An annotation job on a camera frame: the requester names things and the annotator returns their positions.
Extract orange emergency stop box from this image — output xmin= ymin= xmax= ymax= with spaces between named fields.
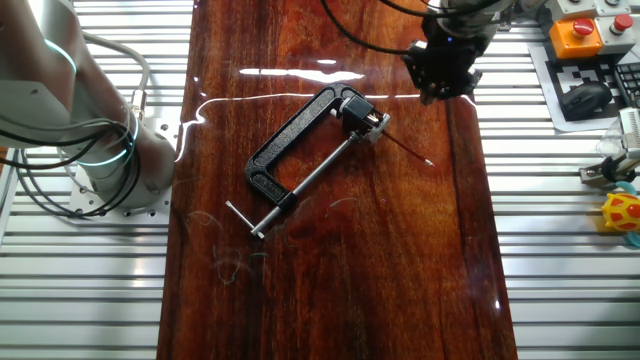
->
xmin=548 ymin=17 xmax=605 ymax=60

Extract black keyboard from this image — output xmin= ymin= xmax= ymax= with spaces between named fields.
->
xmin=613 ymin=62 xmax=640 ymax=109

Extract grey button box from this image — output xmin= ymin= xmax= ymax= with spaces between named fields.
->
xmin=597 ymin=0 xmax=634 ymax=16
xmin=544 ymin=0 xmax=601 ymax=20

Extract grey base cable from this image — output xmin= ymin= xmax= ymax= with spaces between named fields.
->
xmin=82 ymin=32 xmax=151 ymax=121

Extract reddish brown wooden board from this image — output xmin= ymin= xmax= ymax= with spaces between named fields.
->
xmin=156 ymin=0 xmax=519 ymax=360

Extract black C-clamp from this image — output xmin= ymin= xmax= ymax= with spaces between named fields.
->
xmin=224 ymin=83 xmax=381 ymax=240

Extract silver ribbed camera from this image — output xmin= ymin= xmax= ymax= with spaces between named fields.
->
xmin=618 ymin=106 xmax=640 ymax=161

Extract black computer mouse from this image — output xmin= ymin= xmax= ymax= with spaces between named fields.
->
xmin=558 ymin=80 xmax=614 ymax=121

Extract silver mounted camera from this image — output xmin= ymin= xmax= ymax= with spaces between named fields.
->
xmin=578 ymin=154 xmax=640 ymax=190

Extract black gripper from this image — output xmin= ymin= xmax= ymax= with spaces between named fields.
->
xmin=402 ymin=19 xmax=494 ymax=106

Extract printed marker sheet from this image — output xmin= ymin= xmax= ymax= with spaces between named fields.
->
xmin=527 ymin=42 xmax=640 ymax=134

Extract grey emergency stop box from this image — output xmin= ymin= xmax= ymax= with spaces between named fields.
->
xmin=594 ymin=13 xmax=639 ymax=55

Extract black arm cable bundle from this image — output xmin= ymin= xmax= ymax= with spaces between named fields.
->
xmin=0 ymin=122 xmax=142 ymax=220

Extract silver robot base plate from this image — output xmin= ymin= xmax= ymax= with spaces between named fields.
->
xmin=67 ymin=117 xmax=181 ymax=224

